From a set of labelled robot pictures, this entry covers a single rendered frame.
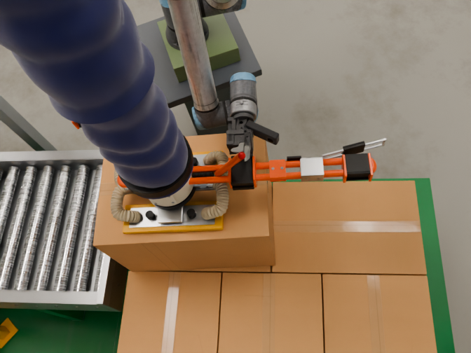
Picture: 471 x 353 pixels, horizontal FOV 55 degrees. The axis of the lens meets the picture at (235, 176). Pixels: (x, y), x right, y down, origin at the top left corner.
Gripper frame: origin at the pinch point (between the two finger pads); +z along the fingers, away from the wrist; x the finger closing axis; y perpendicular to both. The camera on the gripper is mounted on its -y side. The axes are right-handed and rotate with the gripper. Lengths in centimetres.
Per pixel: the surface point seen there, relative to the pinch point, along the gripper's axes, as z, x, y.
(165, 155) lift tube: 6.7, 27.5, 19.3
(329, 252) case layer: 12, -53, -26
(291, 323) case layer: 40, -53, -10
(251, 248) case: 17.1, -26.2, 2.3
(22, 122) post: -56, -46, 116
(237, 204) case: 5.3, -13.3, 5.6
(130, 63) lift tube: 5, 62, 17
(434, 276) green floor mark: 12, -107, -81
